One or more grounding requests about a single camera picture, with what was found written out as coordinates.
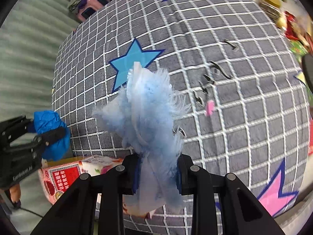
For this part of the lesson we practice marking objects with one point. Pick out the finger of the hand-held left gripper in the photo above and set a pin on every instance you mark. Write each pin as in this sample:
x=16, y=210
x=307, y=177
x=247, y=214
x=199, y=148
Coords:
x=17, y=124
x=49, y=138

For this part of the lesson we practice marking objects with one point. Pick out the grey checked star tablecloth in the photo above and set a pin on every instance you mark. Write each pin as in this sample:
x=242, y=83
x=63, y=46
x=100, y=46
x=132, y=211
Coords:
x=220, y=53

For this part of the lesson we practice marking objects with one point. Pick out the plastic jar with black lid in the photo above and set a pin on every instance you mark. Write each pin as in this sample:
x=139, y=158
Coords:
x=308, y=71

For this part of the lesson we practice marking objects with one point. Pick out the blue shoe cover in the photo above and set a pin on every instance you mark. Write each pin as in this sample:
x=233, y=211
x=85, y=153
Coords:
x=51, y=124

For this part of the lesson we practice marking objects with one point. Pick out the plastic jar with gold lid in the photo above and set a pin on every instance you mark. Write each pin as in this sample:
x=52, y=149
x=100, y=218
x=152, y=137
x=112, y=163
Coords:
x=269, y=1

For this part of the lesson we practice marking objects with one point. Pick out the pink paper scrap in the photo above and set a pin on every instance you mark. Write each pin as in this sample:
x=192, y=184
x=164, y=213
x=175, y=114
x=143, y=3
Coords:
x=209, y=107

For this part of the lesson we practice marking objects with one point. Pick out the pink plastic stool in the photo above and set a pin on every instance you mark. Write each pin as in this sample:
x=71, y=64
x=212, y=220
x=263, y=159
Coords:
x=93, y=5

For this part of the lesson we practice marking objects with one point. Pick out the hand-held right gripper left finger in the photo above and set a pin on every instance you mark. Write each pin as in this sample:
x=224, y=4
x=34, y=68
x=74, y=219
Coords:
x=135, y=176

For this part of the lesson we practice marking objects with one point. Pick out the red round patterned tray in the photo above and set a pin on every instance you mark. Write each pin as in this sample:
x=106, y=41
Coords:
x=310, y=146

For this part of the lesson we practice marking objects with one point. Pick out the red white printed cardboard box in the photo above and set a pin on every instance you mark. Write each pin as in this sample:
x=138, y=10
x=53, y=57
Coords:
x=63, y=176

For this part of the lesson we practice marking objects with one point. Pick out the person's left hand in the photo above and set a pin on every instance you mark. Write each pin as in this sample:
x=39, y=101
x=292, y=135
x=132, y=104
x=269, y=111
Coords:
x=16, y=193

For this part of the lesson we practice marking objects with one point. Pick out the light blue fluffy cloth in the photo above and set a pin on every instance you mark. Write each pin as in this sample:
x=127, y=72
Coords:
x=146, y=107

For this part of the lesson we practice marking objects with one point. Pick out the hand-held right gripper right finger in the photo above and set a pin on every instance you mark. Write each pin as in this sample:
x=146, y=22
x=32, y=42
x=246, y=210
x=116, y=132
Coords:
x=179, y=178

